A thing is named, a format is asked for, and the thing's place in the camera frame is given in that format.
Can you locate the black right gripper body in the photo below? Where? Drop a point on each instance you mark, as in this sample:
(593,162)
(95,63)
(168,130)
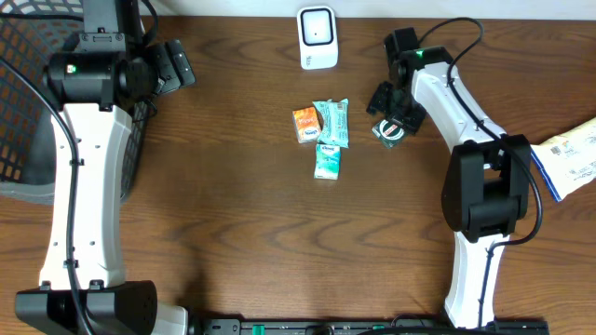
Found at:
(397,104)

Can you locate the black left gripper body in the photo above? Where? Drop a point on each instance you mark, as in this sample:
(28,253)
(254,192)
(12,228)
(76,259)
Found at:
(174,68)

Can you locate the teal snack packet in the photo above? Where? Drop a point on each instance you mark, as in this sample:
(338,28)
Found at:
(335,122)

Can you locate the small orange carton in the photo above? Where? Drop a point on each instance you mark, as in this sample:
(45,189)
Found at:
(306,123)

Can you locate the light blue tissue pack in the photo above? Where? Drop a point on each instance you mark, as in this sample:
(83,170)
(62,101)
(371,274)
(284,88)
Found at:
(328,159)

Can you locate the large yellow snack bag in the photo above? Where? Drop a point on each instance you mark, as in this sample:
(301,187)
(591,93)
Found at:
(566,162)

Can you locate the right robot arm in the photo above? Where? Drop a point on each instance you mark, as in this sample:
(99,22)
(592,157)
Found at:
(486,187)

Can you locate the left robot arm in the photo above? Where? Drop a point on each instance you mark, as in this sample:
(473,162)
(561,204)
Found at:
(91,94)

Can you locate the grey plastic mesh basket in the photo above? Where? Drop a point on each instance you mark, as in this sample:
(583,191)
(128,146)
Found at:
(31,32)

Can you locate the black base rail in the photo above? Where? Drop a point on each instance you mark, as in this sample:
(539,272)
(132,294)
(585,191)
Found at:
(398,326)

